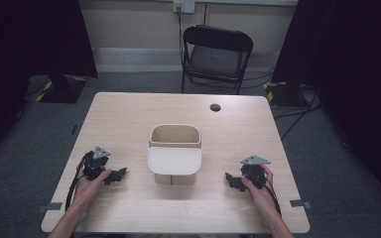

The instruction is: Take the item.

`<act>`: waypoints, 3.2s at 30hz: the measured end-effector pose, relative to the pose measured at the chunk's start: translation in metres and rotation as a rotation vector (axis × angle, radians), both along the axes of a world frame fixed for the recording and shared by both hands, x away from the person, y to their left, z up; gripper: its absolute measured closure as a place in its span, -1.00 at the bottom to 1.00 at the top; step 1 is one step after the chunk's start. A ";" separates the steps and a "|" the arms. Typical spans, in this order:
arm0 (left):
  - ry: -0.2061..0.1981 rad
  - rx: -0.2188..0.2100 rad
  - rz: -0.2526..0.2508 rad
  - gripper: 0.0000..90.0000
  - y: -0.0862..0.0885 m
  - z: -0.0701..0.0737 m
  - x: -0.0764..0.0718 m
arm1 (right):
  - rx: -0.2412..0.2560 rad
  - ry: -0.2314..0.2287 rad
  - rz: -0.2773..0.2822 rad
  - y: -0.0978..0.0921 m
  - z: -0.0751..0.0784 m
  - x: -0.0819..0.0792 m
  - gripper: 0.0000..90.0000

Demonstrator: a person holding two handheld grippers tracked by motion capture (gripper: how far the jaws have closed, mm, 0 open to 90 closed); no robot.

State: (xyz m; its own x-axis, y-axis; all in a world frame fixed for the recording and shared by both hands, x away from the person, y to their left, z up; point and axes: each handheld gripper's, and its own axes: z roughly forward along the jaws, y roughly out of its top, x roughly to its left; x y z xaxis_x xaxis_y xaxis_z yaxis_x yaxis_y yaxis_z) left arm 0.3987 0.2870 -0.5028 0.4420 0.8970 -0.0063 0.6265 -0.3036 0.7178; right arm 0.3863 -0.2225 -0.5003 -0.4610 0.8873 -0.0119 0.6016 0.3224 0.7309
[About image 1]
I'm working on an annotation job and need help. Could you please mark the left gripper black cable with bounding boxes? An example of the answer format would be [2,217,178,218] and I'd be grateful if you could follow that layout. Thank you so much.
[64,151,94,212]

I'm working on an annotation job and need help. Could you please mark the white wall socket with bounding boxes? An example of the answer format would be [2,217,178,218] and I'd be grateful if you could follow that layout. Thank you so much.
[173,0,196,15]

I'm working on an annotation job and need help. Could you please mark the grey tape strip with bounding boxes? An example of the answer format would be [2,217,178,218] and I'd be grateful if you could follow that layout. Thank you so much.
[289,198,314,210]
[37,201,64,213]

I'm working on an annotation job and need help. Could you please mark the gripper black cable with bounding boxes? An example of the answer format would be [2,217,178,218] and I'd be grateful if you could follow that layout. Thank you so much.
[253,174,283,218]
[64,151,94,212]

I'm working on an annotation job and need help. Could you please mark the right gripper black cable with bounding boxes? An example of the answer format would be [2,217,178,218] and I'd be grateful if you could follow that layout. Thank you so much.
[253,174,283,218]

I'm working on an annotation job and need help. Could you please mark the black floor cables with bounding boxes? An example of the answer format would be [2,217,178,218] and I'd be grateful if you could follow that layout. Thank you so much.
[273,91,323,141]

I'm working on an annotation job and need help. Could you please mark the beige box lid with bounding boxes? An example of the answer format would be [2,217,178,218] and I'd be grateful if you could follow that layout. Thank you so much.
[147,146,203,177]

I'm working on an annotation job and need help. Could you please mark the person's right hand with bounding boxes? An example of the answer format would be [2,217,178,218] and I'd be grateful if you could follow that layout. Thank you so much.
[240,165,276,216]

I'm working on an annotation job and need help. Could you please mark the person's left hand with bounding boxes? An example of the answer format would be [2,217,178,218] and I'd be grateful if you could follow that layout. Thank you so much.
[72,168,113,210]

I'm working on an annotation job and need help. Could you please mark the black wall socket cable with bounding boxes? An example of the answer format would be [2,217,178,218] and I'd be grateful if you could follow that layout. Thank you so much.
[177,5,186,68]

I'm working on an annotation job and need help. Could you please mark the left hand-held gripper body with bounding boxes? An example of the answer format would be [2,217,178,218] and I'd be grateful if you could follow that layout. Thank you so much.
[82,146,112,181]

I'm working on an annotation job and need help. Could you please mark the black stand base striped tape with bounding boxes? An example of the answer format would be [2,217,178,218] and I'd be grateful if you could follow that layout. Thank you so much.
[263,80,311,108]
[35,74,89,104]

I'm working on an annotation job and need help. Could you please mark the black folding chair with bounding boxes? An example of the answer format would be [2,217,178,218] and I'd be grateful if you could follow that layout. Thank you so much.
[181,24,255,96]

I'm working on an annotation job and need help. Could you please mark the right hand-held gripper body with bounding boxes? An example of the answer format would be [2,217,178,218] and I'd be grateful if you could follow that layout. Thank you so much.
[239,155,273,190]

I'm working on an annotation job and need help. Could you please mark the black curtain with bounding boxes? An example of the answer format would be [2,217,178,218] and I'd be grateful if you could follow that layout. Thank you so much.
[0,0,99,167]
[271,0,381,212]

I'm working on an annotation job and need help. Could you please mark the beige storage box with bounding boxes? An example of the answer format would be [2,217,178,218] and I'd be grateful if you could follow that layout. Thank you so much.
[147,123,203,186]

